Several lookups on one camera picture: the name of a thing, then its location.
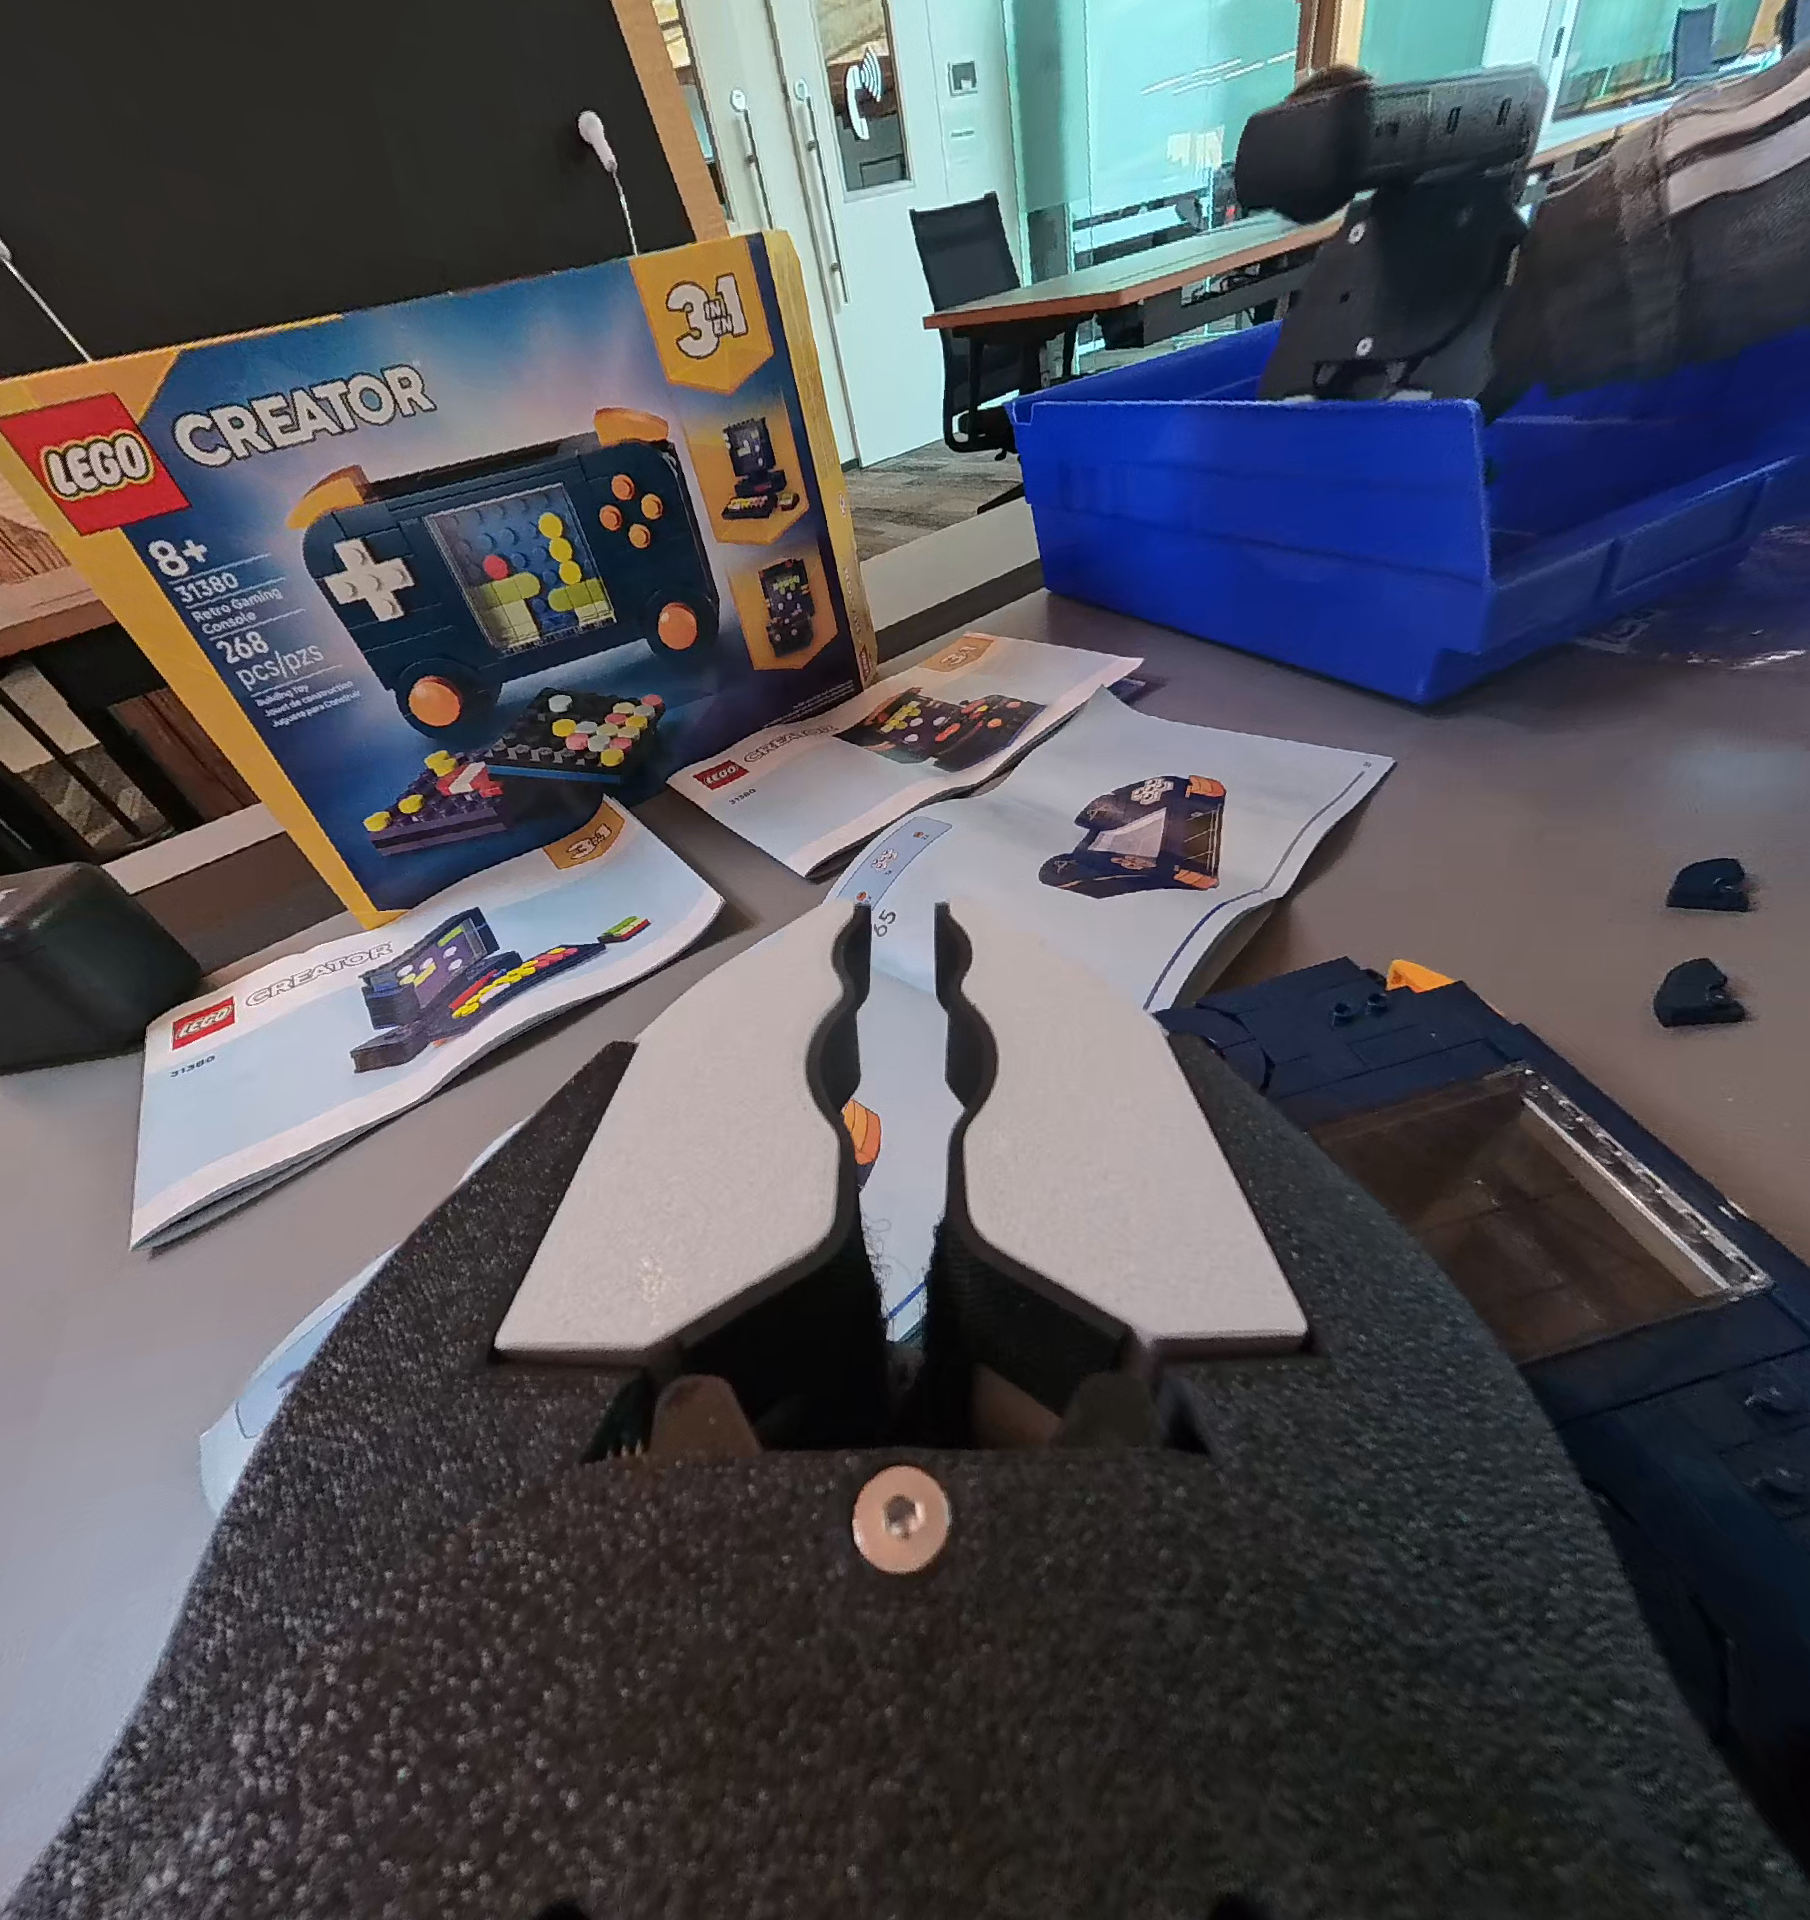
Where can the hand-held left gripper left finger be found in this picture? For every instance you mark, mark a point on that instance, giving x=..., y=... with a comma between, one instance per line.
x=681, y=1185

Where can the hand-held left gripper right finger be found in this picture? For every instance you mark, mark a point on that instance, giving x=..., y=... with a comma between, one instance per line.
x=1130, y=1185

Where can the blue plastic bin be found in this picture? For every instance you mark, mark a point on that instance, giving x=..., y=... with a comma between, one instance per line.
x=1295, y=525

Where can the dark blue quarter-round brick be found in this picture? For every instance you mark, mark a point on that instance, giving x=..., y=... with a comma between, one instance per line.
x=1696, y=999
x=1712, y=888

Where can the dark blue toy brick console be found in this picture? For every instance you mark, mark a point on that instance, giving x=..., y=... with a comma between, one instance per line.
x=1714, y=1440

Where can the long wooden desk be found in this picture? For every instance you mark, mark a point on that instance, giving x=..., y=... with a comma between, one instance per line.
x=1115, y=279

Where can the instruction booklet black board cover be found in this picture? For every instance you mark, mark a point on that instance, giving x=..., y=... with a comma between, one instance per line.
x=784, y=810

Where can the instruction booklet purple toy cover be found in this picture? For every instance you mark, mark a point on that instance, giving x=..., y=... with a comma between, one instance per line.
x=290, y=1110

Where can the open instruction booklet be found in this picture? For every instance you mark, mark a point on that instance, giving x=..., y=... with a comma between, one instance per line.
x=1295, y=810

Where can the black office chair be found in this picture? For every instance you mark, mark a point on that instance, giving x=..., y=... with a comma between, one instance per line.
x=965, y=249

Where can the clear plastic bag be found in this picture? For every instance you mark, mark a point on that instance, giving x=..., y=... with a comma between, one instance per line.
x=1775, y=601

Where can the glass door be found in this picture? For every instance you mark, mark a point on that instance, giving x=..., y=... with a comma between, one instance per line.
x=921, y=345

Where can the black case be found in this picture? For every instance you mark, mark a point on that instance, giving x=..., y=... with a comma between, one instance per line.
x=64, y=968

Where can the toy brick set box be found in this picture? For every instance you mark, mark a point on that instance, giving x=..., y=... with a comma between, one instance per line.
x=244, y=675

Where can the black wall board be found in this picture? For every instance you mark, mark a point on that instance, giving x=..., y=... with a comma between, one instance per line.
x=321, y=150

